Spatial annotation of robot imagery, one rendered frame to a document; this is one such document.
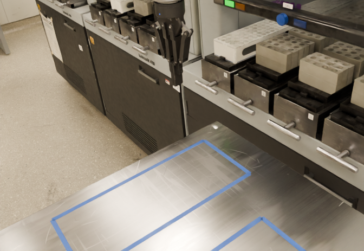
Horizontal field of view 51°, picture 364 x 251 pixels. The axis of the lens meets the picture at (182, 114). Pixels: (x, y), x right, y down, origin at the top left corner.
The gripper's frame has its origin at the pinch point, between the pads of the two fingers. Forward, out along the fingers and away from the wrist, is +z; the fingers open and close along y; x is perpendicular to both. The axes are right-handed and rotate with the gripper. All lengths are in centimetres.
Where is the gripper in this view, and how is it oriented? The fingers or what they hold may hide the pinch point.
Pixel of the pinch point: (176, 72)
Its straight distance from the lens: 105.8
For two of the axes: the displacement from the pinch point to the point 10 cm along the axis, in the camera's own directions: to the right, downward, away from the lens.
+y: -7.4, -3.1, 5.9
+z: 0.8, 8.4, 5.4
